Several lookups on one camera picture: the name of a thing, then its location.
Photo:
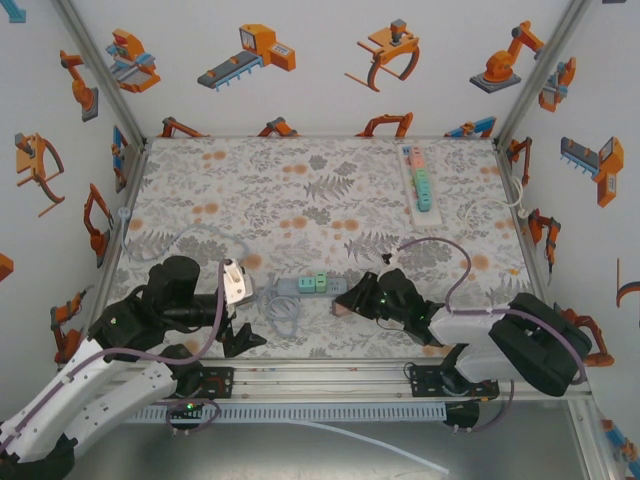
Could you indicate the blue conveyor wall sticker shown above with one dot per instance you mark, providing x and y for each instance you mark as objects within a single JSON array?
[
  {"x": 475, "y": 127},
  {"x": 119, "y": 150},
  {"x": 620, "y": 442},
  {"x": 15, "y": 12}
]

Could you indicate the grey power strip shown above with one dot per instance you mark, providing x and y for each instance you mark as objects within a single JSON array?
[{"x": 337, "y": 287}]

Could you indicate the orange claw wall sticker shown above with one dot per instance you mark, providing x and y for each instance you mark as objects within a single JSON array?
[
  {"x": 627, "y": 295},
  {"x": 395, "y": 42},
  {"x": 30, "y": 160},
  {"x": 5, "y": 265}
]

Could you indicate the white power strip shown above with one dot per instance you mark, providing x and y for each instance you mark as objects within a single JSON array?
[{"x": 430, "y": 218}]

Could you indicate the milling machine wall sticker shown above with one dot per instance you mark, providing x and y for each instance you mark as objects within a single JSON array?
[
  {"x": 132, "y": 60},
  {"x": 557, "y": 85}
]

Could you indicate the conveyor machine wall sticker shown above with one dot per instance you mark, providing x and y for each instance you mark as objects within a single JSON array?
[
  {"x": 610, "y": 170},
  {"x": 265, "y": 47}
]

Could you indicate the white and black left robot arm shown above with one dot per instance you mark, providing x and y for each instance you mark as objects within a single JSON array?
[{"x": 100, "y": 400}]

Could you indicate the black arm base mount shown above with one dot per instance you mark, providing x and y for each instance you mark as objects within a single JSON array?
[
  {"x": 220, "y": 382},
  {"x": 425, "y": 382}
]

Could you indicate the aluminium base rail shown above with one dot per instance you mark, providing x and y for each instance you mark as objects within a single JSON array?
[{"x": 325, "y": 385}]

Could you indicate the aluminium side rail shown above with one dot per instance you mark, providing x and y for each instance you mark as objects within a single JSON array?
[
  {"x": 131, "y": 190},
  {"x": 536, "y": 260}
]

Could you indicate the floral table mat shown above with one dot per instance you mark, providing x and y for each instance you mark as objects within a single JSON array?
[{"x": 200, "y": 165}]

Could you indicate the aluminium frame post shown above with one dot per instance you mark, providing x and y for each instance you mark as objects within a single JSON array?
[
  {"x": 120, "y": 110},
  {"x": 520, "y": 110}
]

